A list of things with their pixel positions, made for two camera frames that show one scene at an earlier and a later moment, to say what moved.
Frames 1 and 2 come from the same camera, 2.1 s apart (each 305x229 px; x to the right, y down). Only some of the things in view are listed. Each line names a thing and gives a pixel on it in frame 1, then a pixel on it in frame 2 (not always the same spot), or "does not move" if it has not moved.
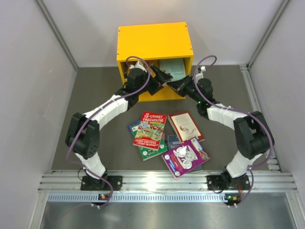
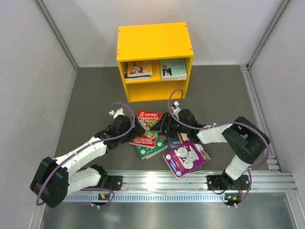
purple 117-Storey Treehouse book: (185, 157) does not move
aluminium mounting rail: (157, 181) does not move
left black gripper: (160, 78) → (138, 131)
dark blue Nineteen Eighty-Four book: (173, 140) does not move
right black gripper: (182, 84) → (160, 127)
